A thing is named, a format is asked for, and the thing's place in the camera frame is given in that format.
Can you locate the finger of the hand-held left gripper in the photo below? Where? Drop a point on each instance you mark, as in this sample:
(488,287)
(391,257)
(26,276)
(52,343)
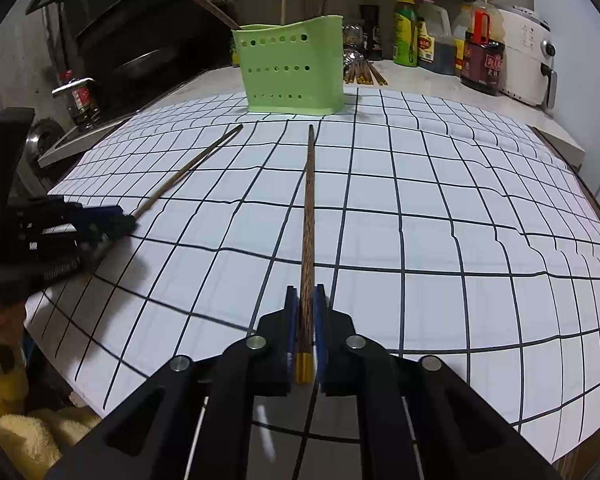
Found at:
(100,217)
(55,272)

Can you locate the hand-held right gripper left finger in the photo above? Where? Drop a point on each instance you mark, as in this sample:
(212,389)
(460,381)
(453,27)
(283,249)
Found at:
(291,332)

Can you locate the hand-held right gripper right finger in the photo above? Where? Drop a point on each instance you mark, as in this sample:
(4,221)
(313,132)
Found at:
(321,332)

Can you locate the green plastic utensil holder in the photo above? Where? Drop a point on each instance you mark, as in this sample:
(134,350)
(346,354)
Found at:
(290,85)

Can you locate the person's left forearm yellow sleeve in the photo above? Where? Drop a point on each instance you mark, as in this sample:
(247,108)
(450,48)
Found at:
(25,440)

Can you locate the person's left hand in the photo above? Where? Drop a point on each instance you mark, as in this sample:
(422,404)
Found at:
(2,320)

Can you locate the round metal utensil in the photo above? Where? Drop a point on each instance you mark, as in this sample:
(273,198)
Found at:
(45,139)

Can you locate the red label canister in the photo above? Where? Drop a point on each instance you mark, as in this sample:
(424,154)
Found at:
(79,102)

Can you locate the metal wok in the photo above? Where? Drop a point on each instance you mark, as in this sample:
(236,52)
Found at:
(145,62)

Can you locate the white black-grid mat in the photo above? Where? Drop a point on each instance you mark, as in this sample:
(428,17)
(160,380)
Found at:
(430,210)

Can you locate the bundle of wooden chopsticks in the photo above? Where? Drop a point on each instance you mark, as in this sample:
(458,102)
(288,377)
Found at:
(365,72)

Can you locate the clear glass cup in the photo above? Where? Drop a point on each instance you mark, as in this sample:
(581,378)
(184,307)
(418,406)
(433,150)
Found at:
(353,37)

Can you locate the slim dark soy sauce bottle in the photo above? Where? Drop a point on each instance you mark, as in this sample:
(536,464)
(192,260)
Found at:
(370,25)

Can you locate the green plastic bottle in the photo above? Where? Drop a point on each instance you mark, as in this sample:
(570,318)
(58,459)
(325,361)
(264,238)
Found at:
(405,30)

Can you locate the large clear jug dark liquid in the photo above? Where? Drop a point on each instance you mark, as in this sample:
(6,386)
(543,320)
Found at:
(437,37)

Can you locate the yellow oil bottle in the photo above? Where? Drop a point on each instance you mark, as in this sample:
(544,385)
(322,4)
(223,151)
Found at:
(461,30)

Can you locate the white air fryer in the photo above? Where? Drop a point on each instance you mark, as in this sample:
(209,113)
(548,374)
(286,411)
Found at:
(525,55)

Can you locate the white refrigerator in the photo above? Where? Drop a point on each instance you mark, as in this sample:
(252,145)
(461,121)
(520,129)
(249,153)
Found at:
(580,60)

